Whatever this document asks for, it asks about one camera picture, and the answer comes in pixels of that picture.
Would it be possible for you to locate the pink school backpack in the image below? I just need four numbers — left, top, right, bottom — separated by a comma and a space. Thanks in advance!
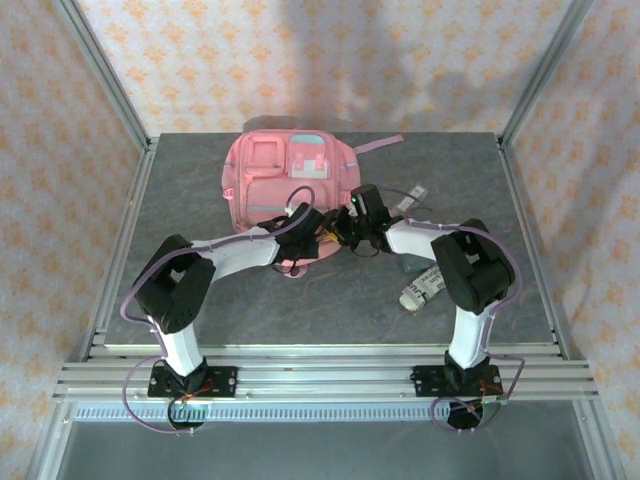
222, 128, 404, 277

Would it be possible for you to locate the newsprint pouch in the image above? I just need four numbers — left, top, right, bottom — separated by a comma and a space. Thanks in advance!
398, 264, 447, 314

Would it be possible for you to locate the slotted grey cable duct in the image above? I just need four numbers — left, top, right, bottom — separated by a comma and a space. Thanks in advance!
73, 403, 582, 422

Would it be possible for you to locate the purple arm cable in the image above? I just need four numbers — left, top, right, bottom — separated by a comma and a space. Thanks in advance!
374, 184, 527, 436
119, 186, 317, 436

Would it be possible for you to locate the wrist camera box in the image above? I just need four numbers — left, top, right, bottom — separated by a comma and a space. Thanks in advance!
286, 206, 325, 236
350, 183, 389, 226

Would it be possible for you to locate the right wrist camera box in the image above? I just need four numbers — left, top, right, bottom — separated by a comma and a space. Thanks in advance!
350, 183, 389, 226

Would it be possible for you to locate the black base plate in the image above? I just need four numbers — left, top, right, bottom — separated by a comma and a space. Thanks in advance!
410, 364, 502, 399
148, 365, 239, 400

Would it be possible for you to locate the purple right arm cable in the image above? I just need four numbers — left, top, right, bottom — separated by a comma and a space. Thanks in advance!
374, 184, 527, 436

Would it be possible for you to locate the aluminium frame leg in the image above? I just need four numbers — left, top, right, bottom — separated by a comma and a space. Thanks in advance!
573, 399, 617, 480
25, 399, 77, 480

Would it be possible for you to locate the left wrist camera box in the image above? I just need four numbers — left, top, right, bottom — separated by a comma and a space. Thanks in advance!
286, 206, 325, 236

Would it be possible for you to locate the aluminium side rail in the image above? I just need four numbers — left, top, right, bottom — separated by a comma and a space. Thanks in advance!
496, 137, 572, 359
88, 137, 160, 352

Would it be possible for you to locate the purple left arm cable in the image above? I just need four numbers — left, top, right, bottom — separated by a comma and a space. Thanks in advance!
119, 186, 317, 436

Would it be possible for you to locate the aluminium mounting rail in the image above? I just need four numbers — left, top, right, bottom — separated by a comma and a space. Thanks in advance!
52, 343, 599, 402

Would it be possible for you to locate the aluminium frame post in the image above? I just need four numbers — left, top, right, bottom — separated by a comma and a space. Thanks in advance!
52, 0, 152, 152
498, 0, 597, 147

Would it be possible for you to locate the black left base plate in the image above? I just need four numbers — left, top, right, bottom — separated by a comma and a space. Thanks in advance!
148, 365, 239, 400

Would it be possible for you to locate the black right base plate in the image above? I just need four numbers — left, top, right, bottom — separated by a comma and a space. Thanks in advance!
410, 364, 502, 399

